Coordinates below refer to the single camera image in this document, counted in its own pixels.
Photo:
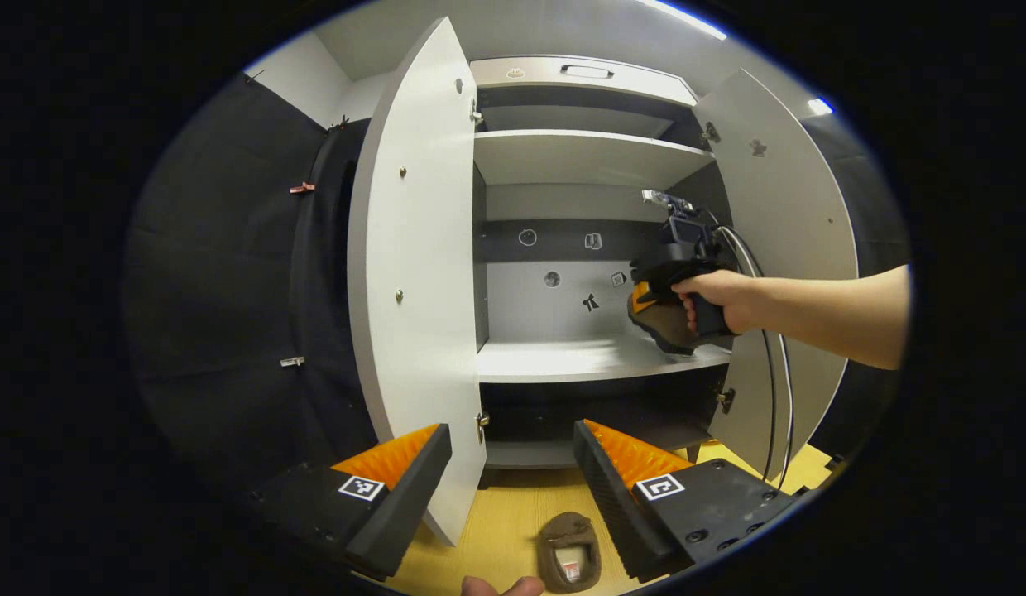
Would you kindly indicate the white cabinet door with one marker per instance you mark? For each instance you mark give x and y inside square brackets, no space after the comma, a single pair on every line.
[794,190]
[414,290]

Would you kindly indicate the white shoe cabinet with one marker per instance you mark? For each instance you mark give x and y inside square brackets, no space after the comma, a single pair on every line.
[521,306]

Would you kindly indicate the beige cabinet drawer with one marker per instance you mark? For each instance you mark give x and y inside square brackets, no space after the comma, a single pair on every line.
[645,83]

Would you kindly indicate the red cloth clip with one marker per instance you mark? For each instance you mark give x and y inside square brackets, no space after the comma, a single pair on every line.
[302,188]

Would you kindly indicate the metal door hinge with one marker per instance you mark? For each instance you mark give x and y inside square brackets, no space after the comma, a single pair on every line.
[476,116]
[726,399]
[710,132]
[482,422]

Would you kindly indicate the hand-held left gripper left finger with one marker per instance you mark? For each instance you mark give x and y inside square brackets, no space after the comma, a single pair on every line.
[405,505]

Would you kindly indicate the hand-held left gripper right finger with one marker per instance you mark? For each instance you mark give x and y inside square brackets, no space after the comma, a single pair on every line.
[612,505]

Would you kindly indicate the brown fluffy shoe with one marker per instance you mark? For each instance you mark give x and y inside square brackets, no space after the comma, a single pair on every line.
[666,331]
[563,530]

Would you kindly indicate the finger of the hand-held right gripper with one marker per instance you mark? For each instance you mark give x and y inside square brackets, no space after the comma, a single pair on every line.
[643,296]

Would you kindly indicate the small ceiling light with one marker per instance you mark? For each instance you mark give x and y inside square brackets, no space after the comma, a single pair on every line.
[820,106]

